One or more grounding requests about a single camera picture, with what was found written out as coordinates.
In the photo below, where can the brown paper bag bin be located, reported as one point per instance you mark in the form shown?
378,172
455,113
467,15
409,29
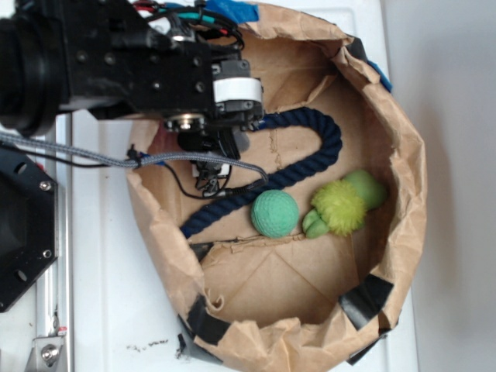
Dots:
298,304

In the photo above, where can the dark blue rope toy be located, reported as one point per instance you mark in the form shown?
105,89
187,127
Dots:
327,155

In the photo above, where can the green rubber ball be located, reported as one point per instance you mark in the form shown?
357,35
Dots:
274,214

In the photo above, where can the aluminium frame rail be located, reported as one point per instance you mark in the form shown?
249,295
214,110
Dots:
53,345

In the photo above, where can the green fuzzy plush toy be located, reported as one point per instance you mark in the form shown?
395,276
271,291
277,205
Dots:
340,207

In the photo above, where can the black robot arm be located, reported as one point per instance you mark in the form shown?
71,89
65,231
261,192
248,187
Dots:
33,68

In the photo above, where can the wrist camera with white band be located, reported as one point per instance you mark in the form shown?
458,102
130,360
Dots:
237,96

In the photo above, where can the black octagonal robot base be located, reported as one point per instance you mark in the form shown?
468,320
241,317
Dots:
28,224

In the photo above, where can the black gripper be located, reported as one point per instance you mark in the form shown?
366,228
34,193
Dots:
118,65

